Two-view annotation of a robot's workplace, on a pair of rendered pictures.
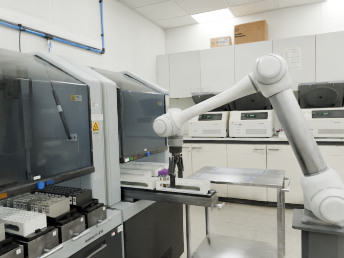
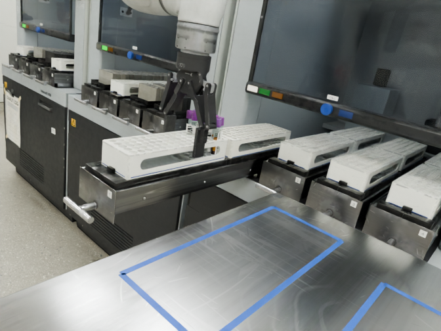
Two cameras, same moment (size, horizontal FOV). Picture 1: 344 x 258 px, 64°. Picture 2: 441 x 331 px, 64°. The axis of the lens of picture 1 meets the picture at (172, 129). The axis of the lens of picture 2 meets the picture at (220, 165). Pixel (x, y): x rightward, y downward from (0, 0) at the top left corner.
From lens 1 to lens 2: 2.01 m
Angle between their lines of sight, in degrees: 102
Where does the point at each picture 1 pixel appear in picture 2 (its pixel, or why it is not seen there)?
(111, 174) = (225, 100)
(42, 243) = (106, 102)
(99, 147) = not seen: hidden behind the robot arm
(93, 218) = (148, 122)
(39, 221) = (118, 87)
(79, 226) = (134, 116)
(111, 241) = not seen: hidden behind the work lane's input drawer
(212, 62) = not seen: outside the picture
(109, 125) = (239, 10)
